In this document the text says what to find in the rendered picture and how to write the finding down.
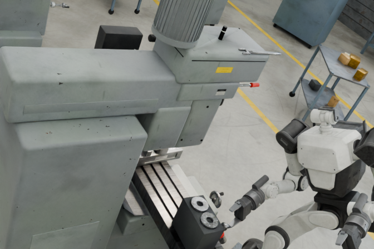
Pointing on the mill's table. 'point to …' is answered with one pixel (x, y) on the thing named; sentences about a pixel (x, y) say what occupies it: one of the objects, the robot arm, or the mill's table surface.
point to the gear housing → (207, 91)
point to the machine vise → (146, 157)
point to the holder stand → (197, 224)
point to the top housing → (215, 58)
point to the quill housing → (198, 122)
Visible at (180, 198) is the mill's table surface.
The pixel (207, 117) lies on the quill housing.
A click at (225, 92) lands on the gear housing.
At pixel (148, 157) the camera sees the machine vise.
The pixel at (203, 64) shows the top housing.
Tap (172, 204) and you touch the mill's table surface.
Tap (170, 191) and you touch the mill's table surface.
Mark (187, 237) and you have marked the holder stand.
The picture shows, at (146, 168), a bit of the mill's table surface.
